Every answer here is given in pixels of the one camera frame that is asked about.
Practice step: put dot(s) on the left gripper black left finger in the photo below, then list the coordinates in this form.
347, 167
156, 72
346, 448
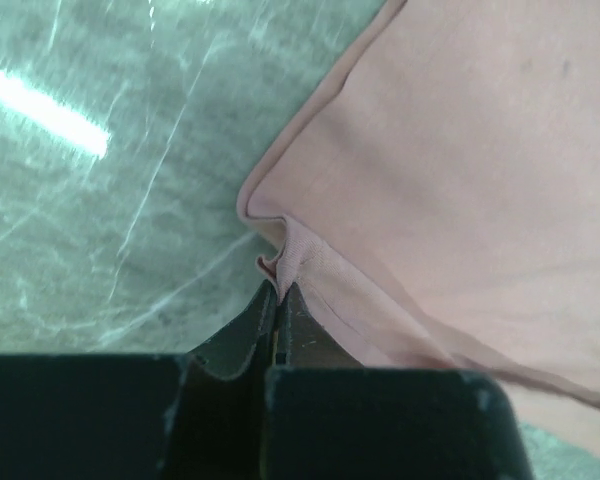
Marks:
187, 415

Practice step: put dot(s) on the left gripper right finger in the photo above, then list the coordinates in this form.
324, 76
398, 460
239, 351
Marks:
326, 416

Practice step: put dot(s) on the pink printed t shirt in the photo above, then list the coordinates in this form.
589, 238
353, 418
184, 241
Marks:
437, 200

